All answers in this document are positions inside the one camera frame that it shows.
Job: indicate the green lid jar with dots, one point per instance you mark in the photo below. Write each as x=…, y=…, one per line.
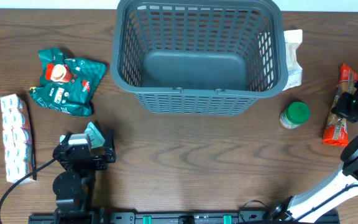
x=294, y=115

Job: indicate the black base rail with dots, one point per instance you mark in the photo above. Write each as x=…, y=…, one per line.
x=255, y=216

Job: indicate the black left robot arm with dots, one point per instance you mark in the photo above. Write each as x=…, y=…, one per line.
x=75, y=186

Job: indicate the small teal packet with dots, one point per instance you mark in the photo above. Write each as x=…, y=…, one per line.
x=95, y=134

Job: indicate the green coffee bag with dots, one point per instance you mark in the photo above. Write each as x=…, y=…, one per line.
x=67, y=84

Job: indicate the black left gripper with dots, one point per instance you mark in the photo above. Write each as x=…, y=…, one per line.
x=101, y=162

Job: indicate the white paper pouch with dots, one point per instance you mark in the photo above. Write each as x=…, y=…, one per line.
x=293, y=39

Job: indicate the orange pasta pack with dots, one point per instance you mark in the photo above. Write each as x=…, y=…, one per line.
x=335, y=132

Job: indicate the grey plastic basket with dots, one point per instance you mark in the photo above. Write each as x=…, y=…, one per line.
x=199, y=56

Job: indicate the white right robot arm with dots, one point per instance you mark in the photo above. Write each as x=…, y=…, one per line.
x=338, y=187

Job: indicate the white tissue pack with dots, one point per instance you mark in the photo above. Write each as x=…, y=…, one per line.
x=17, y=138

